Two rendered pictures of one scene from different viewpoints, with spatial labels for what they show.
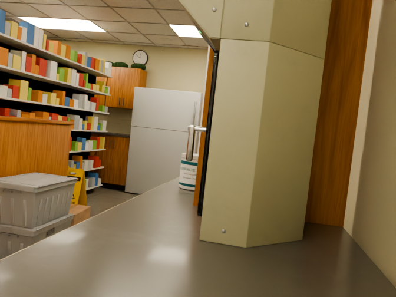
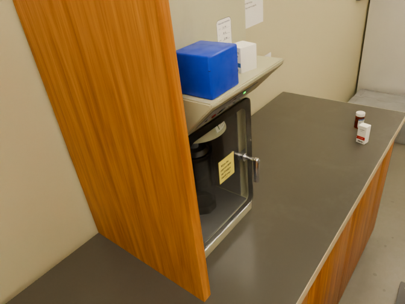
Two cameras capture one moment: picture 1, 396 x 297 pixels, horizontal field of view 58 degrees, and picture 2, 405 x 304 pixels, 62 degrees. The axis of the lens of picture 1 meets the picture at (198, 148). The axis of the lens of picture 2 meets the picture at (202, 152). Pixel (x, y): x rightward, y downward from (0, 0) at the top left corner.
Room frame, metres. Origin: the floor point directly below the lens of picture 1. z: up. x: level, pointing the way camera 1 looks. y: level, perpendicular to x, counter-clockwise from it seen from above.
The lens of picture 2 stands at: (1.70, 0.33, 1.78)
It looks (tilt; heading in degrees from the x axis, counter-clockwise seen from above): 32 degrees down; 212
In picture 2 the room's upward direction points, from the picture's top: 7 degrees counter-clockwise
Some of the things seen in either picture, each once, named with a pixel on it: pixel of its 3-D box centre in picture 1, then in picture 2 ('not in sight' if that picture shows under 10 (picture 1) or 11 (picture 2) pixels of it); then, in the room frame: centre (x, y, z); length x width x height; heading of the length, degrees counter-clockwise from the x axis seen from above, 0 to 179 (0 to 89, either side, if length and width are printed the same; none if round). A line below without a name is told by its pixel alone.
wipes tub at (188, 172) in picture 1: (195, 171); not in sight; (1.56, 0.00, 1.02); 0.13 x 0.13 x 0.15
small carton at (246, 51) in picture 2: not in sight; (241, 57); (0.95, 0.01, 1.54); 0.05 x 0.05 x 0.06; 63
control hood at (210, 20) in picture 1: (208, 35); (232, 94); (1.00, 0.00, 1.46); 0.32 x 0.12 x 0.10; 170
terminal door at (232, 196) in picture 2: (216, 134); (223, 176); (0.99, -0.05, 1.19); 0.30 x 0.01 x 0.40; 169
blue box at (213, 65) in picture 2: not in sight; (205, 69); (1.09, -0.01, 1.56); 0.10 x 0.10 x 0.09; 80
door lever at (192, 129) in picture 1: (197, 142); (251, 168); (0.89, 0.00, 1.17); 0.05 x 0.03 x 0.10; 79
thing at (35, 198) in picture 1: (35, 198); not in sight; (2.92, 1.29, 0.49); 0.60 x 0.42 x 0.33; 170
